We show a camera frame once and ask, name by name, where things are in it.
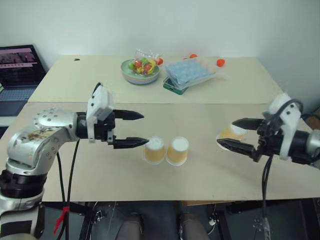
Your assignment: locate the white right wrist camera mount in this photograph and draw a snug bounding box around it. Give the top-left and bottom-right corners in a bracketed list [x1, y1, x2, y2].
[268, 92, 305, 161]

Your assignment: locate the clear bag of toy fruit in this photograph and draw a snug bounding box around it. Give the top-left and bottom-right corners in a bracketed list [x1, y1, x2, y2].
[128, 48, 165, 76]

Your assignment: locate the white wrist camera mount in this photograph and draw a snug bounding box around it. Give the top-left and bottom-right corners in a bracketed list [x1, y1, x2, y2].
[86, 83, 117, 145]
[268, 92, 305, 161]

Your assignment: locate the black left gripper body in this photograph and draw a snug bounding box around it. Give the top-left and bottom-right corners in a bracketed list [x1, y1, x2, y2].
[94, 111, 118, 146]

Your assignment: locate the clear bag of blue items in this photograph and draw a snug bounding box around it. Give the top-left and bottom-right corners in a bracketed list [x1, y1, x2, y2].
[164, 59, 218, 91]

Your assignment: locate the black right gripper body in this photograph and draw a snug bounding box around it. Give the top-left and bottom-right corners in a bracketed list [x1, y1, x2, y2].
[252, 116, 286, 163]

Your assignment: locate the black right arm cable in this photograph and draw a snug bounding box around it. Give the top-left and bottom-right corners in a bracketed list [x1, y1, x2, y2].
[260, 98, 305, 240]

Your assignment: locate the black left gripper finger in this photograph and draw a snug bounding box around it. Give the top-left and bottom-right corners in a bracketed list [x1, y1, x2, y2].
[113, 109, 145, 122]
[112, 136, 150, 150]

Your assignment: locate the black case under table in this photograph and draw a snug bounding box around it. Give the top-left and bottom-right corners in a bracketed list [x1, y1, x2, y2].
[223, 197, 320, 240]

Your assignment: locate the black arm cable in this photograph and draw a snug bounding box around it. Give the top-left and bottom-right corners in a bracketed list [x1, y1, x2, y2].
[65, 138, 81, 240]
[260, 98, 305, 240]
[56, 151, 68, 208]

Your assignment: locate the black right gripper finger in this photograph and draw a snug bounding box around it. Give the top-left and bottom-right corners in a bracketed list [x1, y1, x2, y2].
[216, 138, 259, 159]
[231, 117, 265, 131]

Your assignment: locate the red cable tie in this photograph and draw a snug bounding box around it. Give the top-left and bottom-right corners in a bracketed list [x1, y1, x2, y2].
[53, 205, 71, 235]

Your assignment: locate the clear plastic bag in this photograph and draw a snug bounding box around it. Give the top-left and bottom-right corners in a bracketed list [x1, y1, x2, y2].
[194, 55, 230, 81]

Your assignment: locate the green flat box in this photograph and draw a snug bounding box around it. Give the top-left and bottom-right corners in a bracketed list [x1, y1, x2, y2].
[162, 76, 191, 96]

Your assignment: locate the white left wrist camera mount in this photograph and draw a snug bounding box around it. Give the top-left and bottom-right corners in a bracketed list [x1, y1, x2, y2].
[86, 83, 117, 145]

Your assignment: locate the green bowl of colourful fruit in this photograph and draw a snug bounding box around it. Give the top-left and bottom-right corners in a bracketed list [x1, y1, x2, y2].
[120, 59, 161, 86]

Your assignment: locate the open laptop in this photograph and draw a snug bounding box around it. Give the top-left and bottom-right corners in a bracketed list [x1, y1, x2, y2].
[0, 44, 49, 118]

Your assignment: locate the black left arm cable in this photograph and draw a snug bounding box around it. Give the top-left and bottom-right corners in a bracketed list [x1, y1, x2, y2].
[56, 151, 68, 208]
[65, 138, 81, 240]

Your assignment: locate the yellow paper cup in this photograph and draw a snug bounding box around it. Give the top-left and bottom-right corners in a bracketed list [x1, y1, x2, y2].
[165, 136, 190, 167]
[142, 135, 166, 165]
[216, 124, 249, 151]

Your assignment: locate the dark rounded shape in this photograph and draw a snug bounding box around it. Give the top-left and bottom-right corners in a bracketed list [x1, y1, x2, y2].
[177, 211, 210, 240]
[117, 211, 145, 240]

